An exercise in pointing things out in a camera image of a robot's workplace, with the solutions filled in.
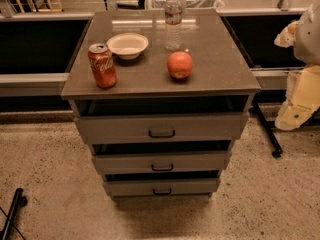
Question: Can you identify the grey bottom drawer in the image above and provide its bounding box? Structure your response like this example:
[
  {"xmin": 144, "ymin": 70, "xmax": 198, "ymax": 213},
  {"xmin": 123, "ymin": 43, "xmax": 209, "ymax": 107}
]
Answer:
[{"xmin": 104, "ymin": 178, "xmax": 220, "ymax": 197}]

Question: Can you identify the grey drawer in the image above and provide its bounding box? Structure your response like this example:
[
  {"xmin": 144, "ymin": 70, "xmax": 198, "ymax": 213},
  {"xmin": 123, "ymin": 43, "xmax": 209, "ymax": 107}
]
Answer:
[
  {"xmin": 75, "ymin": 113, "xmax": 248, "ymax": 144},
  {"xmin": 92, "ymin": 151, "xmax": 231, "ymax": 175},
  {"xmin": 104, "ymin": 178, "xmax": 220, "ymax": 197}
]

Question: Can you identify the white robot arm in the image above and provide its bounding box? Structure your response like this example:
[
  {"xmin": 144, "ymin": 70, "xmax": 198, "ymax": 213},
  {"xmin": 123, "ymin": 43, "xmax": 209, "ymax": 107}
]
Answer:
[{"xmin": 274, "ymin": 1, "xmax": 320, "ymax": 131}]

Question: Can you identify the grey drawer cabinet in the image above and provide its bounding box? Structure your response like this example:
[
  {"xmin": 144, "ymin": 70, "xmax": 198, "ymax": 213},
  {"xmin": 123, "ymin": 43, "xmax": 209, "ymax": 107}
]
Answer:
[{"xmin": 60, "ymin": 8, "xmax": 262, "ymax": 198}]

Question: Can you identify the grey top drawer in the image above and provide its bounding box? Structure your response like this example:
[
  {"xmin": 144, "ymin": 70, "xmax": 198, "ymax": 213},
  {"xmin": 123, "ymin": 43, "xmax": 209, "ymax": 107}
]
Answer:
[{"xmin": 75, "ymin": 113, "xmax": 248, "ymax": 144}]

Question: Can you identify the grey middle drawer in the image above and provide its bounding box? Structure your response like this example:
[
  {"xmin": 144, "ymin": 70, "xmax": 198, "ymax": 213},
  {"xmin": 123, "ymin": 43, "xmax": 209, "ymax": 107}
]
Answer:
[{"xmin": 92, "ymin": 151, "xmax": 231, "ymax": 175}]

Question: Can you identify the red apple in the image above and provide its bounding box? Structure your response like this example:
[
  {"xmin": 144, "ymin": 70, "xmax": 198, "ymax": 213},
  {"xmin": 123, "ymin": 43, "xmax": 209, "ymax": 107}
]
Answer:
[{"xmin": 167, "ymin": 51, "xmax": 193, "ymax": 79}]

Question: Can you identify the white paper bowl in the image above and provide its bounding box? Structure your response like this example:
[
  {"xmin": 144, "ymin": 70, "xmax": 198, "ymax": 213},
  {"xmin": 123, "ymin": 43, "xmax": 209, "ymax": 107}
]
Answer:
[{"xmin": 107, "ymin": 33, "xmax": 149, "ymax": 60}]

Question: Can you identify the red cola can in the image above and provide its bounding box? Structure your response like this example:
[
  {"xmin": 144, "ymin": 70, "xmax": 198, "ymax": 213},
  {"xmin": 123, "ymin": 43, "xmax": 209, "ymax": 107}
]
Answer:
[{"xmin": 88, "ymin": 43, "xmax": 117, "ymax": 89}]

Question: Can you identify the clear plastic water bottle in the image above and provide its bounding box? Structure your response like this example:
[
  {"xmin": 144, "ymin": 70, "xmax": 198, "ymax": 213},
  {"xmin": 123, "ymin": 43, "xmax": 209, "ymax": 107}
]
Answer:
[{"xmin": 164, "ymin": 0, "xmax": 183, "ymax": 51}]

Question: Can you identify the black stand leg left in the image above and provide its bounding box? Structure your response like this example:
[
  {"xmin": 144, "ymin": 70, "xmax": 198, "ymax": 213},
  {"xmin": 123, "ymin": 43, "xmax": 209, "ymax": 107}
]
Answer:
[{"xmin": 0, "ymin": 188, "xmax": 28, "ymax": 240}]

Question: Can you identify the white wire basket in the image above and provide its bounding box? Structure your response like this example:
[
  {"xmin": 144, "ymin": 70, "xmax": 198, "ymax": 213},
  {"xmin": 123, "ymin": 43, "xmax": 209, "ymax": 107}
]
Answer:
[{"xmin": 145, "ymin": 0, "xmax": 225, "ymax": 10}]

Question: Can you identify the black table leg frame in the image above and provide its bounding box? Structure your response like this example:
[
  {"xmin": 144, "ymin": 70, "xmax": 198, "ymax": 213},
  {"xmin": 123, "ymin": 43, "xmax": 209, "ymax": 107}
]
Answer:
[{"xmin": 249, "ymin": 97, "xmax": 320, "ymax": 159}]

